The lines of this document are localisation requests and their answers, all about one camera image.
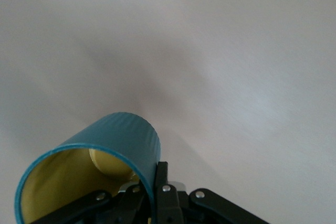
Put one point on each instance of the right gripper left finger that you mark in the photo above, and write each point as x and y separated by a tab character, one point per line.
105	211

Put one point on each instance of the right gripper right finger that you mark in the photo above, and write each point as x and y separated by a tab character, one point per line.
168	208

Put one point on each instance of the teal cup yellow inside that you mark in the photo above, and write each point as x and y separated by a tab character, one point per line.
126	134

